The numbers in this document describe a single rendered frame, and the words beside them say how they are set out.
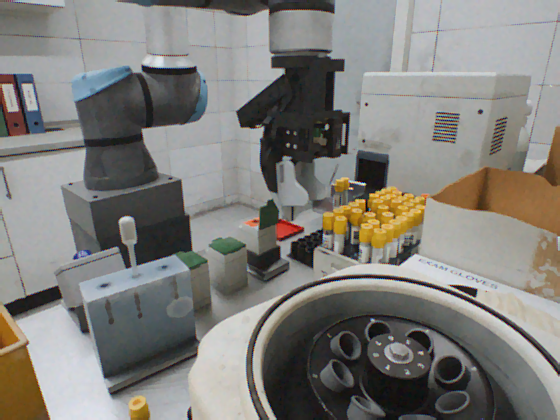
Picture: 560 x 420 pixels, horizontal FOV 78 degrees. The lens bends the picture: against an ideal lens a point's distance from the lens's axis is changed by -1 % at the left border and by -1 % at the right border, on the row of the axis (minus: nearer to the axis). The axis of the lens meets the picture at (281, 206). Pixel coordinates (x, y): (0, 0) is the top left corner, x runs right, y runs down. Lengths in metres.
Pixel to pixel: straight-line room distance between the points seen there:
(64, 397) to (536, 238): 0.50
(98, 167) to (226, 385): 0.62
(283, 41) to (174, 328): 0.33
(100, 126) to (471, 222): 0.66
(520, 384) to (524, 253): 0.19
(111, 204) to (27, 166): 1.35
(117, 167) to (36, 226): 1.40
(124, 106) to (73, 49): 1.98
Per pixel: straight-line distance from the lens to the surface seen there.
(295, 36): 0.42
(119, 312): 0.39
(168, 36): 0.81
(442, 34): 2.21
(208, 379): 0.25
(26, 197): 2.10
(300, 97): 0.44
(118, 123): 0.78
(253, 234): 0.54
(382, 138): 0.83
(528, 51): 2.08
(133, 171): 0.78
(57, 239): 2.19
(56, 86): 2.70
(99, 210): 0.74
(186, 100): 0.82
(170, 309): 0.41
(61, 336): 0.52
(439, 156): 0.78
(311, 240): 0.62
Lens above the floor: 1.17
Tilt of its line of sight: 20 degrees down
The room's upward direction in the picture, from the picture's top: straight up
